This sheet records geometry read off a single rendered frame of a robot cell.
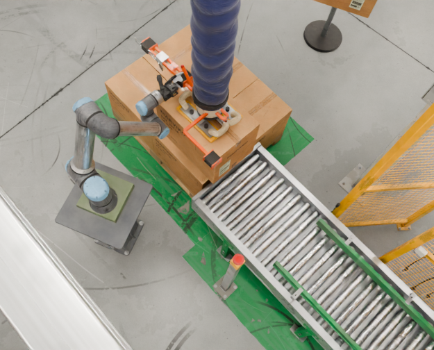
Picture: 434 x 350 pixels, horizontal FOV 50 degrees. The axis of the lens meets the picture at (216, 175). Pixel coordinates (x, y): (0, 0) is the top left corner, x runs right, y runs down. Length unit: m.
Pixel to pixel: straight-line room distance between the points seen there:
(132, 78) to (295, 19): 2.02
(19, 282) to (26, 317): 0.04
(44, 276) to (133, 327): 3.22
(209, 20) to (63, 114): 2.55
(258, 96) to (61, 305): 3.40
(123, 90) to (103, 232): 1.26
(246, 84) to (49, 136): 1.82
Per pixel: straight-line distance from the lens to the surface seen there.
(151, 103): 2.93
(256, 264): 3.28
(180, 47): 4.10
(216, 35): 2.28
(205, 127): 2.97
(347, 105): 4.68
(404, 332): 3.55
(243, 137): 3.00
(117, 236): 3.17
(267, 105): 3.83
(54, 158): 4.31
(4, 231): 0.63
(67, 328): 0.58
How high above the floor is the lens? 3.78
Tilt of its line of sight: 67 degrees down
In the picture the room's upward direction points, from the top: 9 degrees clockwise
